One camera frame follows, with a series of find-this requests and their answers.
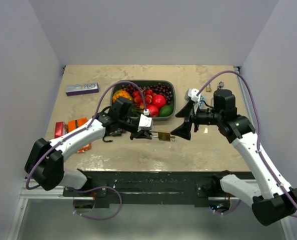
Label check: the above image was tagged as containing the red small box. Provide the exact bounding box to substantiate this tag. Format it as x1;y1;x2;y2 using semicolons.
54;121;66;139

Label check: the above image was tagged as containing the red apple front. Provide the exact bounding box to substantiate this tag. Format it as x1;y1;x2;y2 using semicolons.
146;104;159;118

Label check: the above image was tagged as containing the small brass closed padlock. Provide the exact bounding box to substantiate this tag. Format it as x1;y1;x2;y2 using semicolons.
205;84;212;93

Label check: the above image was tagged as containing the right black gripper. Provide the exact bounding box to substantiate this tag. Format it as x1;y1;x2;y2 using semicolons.
170;100;222;140

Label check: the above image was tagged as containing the red apple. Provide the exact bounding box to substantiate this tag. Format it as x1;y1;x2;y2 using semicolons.
151;94;167;109
146;104;159;118

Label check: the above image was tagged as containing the panda keychain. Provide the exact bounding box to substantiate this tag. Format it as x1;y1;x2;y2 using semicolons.
217;81;225;90

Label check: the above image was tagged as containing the black padlock with keys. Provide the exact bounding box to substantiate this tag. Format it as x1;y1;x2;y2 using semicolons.
102;128;126;143

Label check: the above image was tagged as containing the blue chevron sponge pack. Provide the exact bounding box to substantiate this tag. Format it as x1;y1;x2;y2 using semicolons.
198;96;207;110

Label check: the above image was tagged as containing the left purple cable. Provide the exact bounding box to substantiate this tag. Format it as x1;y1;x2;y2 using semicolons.
25;80;148;220

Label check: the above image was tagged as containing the green lime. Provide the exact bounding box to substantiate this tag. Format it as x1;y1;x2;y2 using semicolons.
158;104;174;118

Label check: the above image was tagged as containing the purple cable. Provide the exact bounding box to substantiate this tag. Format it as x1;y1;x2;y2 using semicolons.
197;70;297;222
25;80;148;220

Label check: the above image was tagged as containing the small brass padlock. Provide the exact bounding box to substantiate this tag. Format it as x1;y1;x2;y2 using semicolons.
151;131;172;142
205;84;212;93

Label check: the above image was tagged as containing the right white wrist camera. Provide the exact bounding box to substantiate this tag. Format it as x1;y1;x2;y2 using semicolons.
184;88;201;103

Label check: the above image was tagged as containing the orange razor package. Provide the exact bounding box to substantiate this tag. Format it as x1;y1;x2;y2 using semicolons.
67;117;92;153

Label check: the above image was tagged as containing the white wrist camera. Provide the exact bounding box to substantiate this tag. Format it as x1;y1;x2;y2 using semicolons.
138;109;154;131
184;88;201;103

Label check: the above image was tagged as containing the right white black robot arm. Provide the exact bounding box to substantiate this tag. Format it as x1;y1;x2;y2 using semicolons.
171;88;297;226

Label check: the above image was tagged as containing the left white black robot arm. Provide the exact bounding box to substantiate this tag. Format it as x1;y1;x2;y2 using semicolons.
24;97;154;196

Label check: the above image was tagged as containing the red cherries cluster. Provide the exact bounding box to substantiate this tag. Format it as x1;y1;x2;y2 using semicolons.
132;89;157;110

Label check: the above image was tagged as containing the grey fruit tray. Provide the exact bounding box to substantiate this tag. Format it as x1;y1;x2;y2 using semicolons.
110;79;176;121

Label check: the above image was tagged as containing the red apple back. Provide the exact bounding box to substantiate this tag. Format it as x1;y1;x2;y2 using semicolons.
151;94;167;109

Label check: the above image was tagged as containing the dark grapes bunch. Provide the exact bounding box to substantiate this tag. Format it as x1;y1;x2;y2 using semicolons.
121;82;174;105

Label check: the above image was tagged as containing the purple silver toothpaste box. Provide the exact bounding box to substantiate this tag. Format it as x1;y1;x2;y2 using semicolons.
65;83;99;97

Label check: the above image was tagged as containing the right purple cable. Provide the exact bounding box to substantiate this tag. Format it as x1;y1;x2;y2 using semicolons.
197;70;297;222

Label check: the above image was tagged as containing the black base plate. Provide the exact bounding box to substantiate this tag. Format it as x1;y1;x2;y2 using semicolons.
32;171;267;209

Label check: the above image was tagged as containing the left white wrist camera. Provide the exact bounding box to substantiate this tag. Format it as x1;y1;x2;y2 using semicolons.
138;109;154;131

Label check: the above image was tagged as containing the toy pineapple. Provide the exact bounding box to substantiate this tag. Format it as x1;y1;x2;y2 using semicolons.
112;89;133;103

